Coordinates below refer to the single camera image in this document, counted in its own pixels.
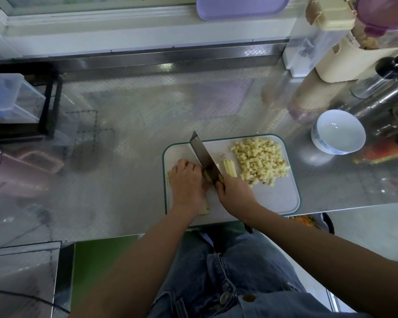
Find purple lid food container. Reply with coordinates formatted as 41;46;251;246
350;0;398;50

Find glass bottle black cap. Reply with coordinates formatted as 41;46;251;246
350;49;398;99

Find steel bin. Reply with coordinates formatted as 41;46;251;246
0;241;62;318

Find clear container cream lid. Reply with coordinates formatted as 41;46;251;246
283;0;357;78

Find green mat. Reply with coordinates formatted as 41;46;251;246
72;235;140;305

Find person's left hand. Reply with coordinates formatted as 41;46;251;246
168;159;213;219

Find clear plastic storage box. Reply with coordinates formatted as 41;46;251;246
0;72;47;125

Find pile of diced potato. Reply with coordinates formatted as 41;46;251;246
230;137;292;187

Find cream plastic canister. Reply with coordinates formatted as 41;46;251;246
315;35;398;84

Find person's left forearm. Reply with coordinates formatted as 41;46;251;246
73;210;196;318

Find metal bowl with scraps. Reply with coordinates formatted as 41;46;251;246
288;212;335;235

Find person's right hand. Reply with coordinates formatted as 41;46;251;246
215;172;261;223

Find white bowl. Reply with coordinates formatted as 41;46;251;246
311;109;367;155

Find person's right forearm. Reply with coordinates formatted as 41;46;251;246
249;207;398;318

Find black metal rack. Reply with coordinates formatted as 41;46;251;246
0;2;62;143

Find purple plastic cutting board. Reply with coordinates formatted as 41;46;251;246
195;0;292;22

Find person's blue jeans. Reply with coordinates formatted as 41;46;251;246
147;225;372;318

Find white cutting board green rim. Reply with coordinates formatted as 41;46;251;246
162;133;302;228

